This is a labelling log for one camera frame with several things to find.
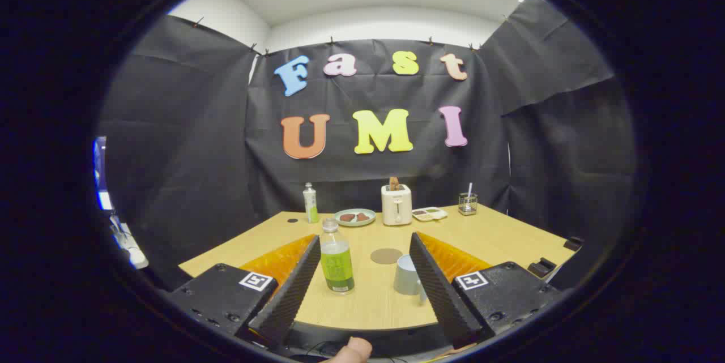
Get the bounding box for wooden table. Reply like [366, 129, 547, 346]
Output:
[178, 204, 575, 332]

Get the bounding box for pale green plate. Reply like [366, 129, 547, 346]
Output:
[334, 208, 377, 228]

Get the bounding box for bright monitor screen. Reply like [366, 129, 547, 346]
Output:
[92, 136, 114, 211]

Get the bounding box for slim white green bottle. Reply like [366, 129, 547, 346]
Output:
[302, 182, 319, 224]

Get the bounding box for green label juice bottle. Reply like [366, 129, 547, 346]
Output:
[320, 217, 356, 294]

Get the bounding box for pale blue cup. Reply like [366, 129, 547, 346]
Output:
[394, 254, 428, 304]

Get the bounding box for cream toaster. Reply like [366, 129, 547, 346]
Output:
[381, 183, 413, 227]

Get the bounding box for white power strip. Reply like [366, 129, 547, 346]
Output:
[110, 216, 149, 270]

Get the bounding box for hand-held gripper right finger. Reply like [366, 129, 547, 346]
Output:
[409, 232, 561, 349]

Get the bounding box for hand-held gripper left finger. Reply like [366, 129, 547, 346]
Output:
[170, 234, 322, 347]

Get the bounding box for round brown coaster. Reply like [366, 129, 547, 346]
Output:
[370, 247, 404, 265]

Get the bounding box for white divided food tray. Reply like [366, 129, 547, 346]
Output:
[412, 207, 448, 223]

